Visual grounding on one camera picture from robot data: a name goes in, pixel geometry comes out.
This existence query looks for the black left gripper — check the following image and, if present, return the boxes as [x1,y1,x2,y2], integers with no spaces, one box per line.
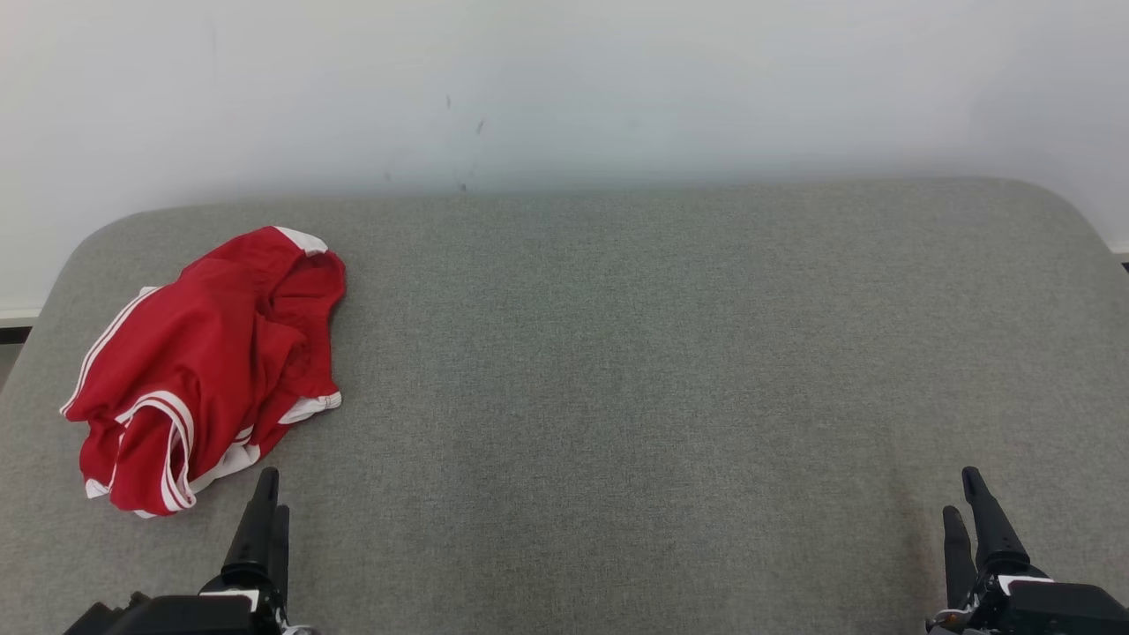
[62,467,317,635]

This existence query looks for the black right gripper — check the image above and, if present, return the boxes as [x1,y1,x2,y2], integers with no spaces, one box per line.
[924,466,1129,635]

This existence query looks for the red basketball jersey white trim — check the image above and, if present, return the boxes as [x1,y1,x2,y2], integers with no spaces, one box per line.
[60,282,265,519]

